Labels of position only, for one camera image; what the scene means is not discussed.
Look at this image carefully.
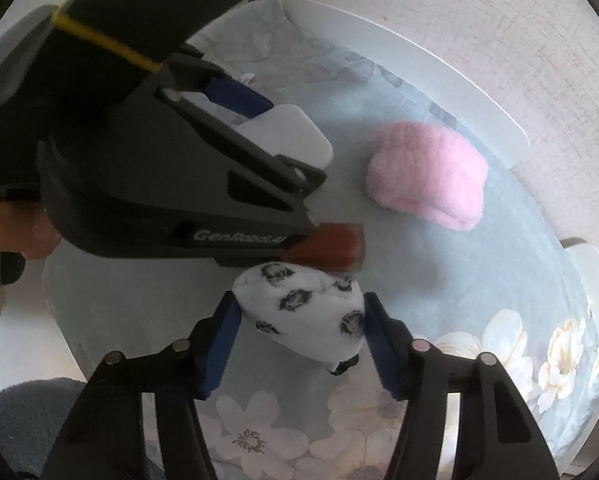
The white sock roll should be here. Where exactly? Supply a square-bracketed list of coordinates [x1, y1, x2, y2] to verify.
[177, 87, 335, 171]

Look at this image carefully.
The pink fluffy sock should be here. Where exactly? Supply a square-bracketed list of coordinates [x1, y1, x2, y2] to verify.
[365, 121, 487, 232]

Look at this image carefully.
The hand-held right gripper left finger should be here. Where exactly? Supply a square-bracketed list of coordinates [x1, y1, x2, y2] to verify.
[42, 290, 243, 480]

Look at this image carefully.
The floral cloth covered desktop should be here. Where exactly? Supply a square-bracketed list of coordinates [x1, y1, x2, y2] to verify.
[42, 0, 599, 480]

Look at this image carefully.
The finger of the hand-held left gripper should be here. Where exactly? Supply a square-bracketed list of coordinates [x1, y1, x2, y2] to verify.
[162, 45, 275, 123]
[144, 89, 327, 211]

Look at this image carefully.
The white sock with black print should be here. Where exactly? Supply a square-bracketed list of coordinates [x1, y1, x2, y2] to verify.
[231, 261, 366, 376]

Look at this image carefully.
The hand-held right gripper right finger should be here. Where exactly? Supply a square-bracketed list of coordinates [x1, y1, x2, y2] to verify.
[362, 292, 560, 480]

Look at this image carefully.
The person's left hand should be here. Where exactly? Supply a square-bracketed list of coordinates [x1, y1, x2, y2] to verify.
[0, 194, 61, 261]

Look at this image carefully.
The red sock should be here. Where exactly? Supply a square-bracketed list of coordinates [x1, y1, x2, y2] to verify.
[286, 222, 366, 273]

